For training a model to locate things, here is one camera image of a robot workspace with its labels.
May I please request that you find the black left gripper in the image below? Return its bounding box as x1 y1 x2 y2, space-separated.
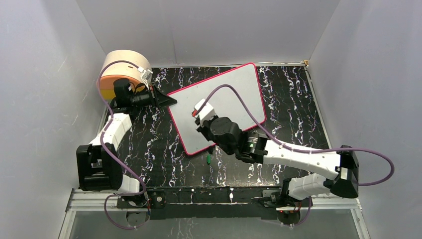
130 84 178 112

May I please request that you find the pink framed whiteboard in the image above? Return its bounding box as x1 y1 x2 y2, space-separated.
169 63 267 155

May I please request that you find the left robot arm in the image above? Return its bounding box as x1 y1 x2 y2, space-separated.
76 78 177 207

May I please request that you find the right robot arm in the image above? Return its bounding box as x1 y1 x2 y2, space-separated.
195 116 359 207

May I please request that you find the beige cylindrical drawer box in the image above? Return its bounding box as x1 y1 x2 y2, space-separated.
100 50 152 101

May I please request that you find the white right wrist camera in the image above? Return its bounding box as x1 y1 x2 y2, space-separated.
192 99 216 125

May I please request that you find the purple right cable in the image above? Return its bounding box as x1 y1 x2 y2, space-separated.
194 84 395 186

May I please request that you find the purple cable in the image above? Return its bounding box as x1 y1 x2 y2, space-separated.
194 84 395 186
96 60 147 230

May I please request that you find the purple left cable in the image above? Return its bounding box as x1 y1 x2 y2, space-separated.
96 60 147 230

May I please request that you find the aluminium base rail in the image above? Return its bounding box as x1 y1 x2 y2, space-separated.
59 187 370 239

